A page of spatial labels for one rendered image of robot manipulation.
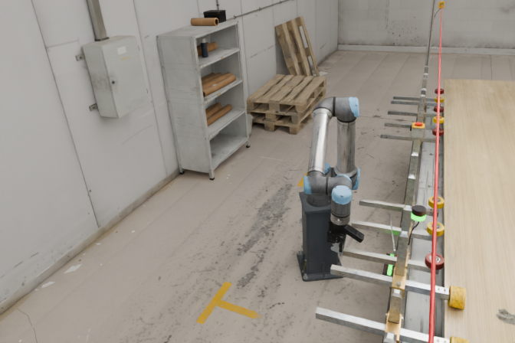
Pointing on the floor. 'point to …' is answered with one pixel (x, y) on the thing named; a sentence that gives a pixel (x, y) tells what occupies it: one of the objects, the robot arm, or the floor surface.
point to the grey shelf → (189, 144)
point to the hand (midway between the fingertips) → (342, 253)
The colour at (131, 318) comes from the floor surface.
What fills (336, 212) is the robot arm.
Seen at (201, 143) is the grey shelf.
